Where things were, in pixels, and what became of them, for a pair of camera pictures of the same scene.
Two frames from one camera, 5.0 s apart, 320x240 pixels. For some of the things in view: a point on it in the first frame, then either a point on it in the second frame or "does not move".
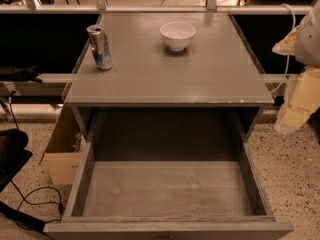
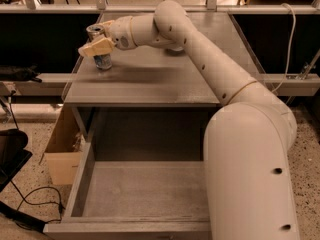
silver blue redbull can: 100,46 does not move
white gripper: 308,46 → 121,33
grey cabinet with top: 166,60 does not move
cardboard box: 65,148 does not move
